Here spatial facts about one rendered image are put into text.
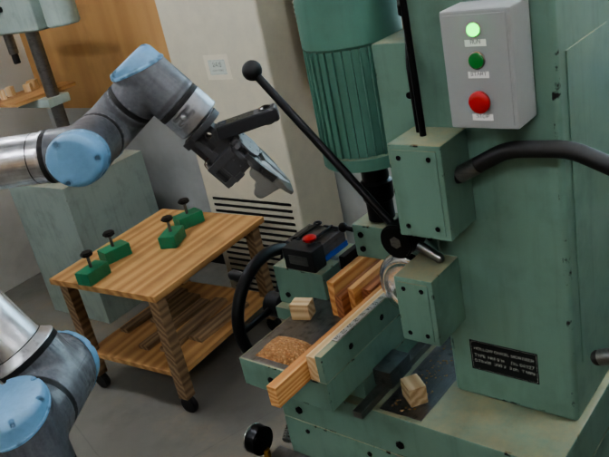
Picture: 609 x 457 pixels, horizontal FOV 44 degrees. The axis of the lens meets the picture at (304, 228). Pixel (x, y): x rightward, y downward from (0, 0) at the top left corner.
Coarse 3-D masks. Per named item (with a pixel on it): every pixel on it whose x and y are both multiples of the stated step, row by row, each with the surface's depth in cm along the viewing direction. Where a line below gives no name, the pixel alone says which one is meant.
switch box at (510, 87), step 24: (480, 0) 99; (504, 0) 95; (456, 24) 96; (480, 24) 94; (504, 24) 92; (528, 24) 96; (456, 48) 98; (480, 48) 96; (504, 48) 94; (528, 48) 97; (456, 72) 99; (504, 72) 95; (528, 72) 98; (456, 96) 101; (504, 96) 97; (528, 96) 98; (456, 120) 103; (504, 120) 98; (528, 120) 99
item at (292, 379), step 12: (336, 324) 136; (324, 336) 133; (312, 348) 130; (300, 360) 127; (288, 372) 125; (300, 372) 126; (276, 384) 122; (288, 384) 124; (300, 384) 126; (276, 396) 122; (288, 396) 124
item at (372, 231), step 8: (360, 224) 142; (368, 224) 141; (376, 224) 140; (384, 224) 140; (360, 232) 142; (368, 232) 141; (376, 232) 140; (360, 240) 143; (368, 240) 142; (376, 240) 141; (360, 248) 144; (368, 248) 143; (376, 248) 141; (384, 248) 140; (368, 256) 144; (376, 256) 142; (384, 256) 141
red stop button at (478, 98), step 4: (476, 92) 98; (480, 92) 98; (484, 92) 98; (472, 96) 98; (476, 96) 98; (480, 96) 98; (484, 96) 97; (472, 100) 99; (476, 100) 98; (480, 100) 98; (484, 100) 98; (488, 100) 97; (472, 104) 99; (476, 104) 98; (480, 104) 98; (484, 104) 98; (488, 104) 98; (472, 108) 99; (476, 108) 99; (480, 108) 98; (484, 108) 98; (488, 108) 98; (480, 112) 99
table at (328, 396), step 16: (288, 304) 160; (320, 304) 152; (288, 320) 148; (304, 320) 147; (320, 320) 146; (336, 320) 144; (400, 320) 143; (272, 336) 144; (304, 336) 141; (320, 336) 140; (384, 336) 139; (400, 336) 143; (256, 352) 140; (368, 352) 135; (384, 352) 140; (256, 368) 137; (272, 368) 134; (352, 368) 132; (368, 368) 136; (256, 384) 140; (320, 384) 127; (336, 384) 129; (352, 384) 132; (304, 400) 132; (320, 400) 129; (336, 400) 129
